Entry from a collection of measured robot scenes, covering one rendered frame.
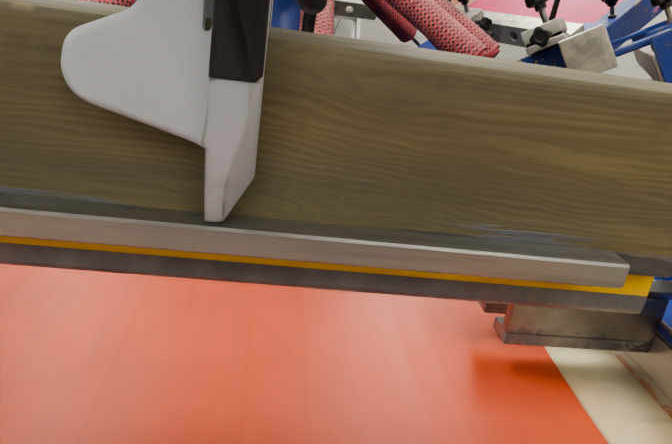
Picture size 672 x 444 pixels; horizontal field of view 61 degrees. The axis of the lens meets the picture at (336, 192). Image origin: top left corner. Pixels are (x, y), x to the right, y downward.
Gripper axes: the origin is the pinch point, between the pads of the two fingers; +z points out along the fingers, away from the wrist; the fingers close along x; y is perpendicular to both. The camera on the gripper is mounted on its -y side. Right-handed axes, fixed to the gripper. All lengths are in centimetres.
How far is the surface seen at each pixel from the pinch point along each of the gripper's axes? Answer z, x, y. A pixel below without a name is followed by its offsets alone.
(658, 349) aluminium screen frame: 11.0, -6.8, -25.6
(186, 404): 14.0, -3.5, 1.9
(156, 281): 14.0, -15.7, 5.9
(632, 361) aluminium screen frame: 13.1, -8.4, -25.6
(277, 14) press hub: -2, -88, -1
